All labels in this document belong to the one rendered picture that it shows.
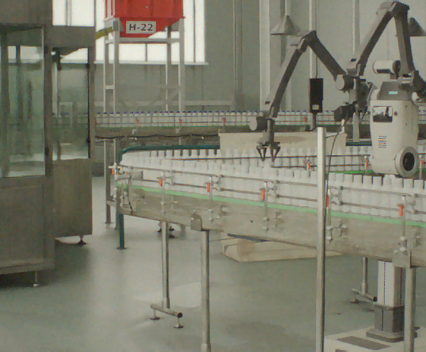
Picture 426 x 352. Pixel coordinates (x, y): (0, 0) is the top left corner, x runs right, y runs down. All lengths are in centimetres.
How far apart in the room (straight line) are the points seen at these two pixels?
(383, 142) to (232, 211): 84
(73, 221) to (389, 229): 645
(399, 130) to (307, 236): 79
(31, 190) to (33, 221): 26
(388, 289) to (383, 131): 81
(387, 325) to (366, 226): 101
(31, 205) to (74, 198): 236
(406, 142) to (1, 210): 383
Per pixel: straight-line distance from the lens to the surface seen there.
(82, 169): 1022
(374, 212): 421
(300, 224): 454
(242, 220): 488
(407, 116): 495
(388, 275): 506
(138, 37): 1167
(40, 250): 796
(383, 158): 498
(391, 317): 507
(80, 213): 1025
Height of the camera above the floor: 149
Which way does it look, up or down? 4 degrees down
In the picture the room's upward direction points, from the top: straight up
